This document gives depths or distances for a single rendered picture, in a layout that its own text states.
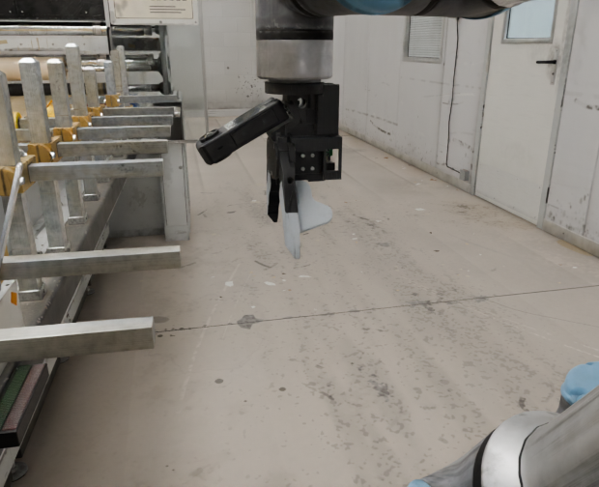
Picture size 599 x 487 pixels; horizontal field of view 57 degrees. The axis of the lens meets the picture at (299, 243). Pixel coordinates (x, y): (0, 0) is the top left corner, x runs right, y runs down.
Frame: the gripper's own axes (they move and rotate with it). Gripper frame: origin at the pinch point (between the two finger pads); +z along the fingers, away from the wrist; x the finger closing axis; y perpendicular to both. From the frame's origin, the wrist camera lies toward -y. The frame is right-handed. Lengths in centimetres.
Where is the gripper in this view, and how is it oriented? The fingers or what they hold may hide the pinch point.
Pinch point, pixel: (279, 241)
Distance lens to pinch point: 72.1
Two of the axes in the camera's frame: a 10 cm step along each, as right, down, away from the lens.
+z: 0.0, 9.4, 3.4
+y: 9.8, -0.7, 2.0
